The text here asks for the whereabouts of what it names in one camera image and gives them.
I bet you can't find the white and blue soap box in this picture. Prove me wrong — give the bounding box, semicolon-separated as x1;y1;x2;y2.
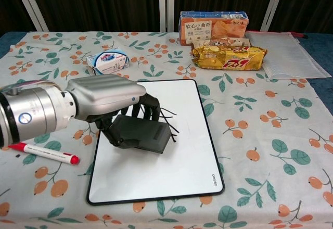
86;47;131;76

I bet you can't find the floral tablecloth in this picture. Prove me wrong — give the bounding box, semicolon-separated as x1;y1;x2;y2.
0;31;333;229

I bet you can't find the orange and blue cookie box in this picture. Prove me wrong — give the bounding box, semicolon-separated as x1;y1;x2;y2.
178;10;249;46

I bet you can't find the white frame post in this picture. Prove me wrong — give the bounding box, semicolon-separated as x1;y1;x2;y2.
261;0;287;32
11;0;49;32
158;0;176;32

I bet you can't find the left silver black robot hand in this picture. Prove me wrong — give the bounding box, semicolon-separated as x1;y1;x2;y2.
65;74;177;149

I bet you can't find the red and white marker pen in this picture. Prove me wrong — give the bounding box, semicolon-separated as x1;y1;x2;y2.
7;142;80;166

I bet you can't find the black pleated curtain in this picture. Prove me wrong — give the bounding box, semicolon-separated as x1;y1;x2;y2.
0;0;333;36

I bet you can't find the dark grey board eraser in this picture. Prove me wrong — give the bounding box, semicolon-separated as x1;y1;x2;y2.
110;114;172;154

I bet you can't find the white board with black frame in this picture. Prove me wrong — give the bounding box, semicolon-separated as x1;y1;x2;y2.
86;79;225;206

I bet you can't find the golden biscuit packet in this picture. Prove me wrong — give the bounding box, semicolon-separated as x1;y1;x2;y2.
191;43;268;71

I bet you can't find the clear zipper pouch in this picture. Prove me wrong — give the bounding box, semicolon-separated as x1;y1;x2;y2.
245;30;332;80

